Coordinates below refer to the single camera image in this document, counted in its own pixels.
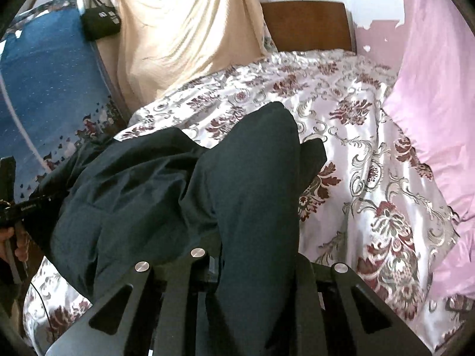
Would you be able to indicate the black large garment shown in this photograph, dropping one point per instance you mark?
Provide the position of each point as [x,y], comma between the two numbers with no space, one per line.
[154,197]

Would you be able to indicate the person's left hand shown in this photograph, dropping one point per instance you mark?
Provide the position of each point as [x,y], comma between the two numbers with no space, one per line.
[21,248]

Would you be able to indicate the black hanging bag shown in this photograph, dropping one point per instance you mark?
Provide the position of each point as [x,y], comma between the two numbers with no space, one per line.
[99,21]

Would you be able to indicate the beige hanging cloth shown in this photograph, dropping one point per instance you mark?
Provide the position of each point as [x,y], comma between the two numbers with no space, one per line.
[164,44]

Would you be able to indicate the brown wooden headboard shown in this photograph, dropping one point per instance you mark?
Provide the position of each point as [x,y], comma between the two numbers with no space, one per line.
[308,25]

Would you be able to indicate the floral satin bedspread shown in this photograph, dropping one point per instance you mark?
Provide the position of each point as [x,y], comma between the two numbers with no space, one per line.
[374,205]

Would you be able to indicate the pink curtain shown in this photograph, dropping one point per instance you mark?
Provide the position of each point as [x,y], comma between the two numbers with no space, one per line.
[433,103]

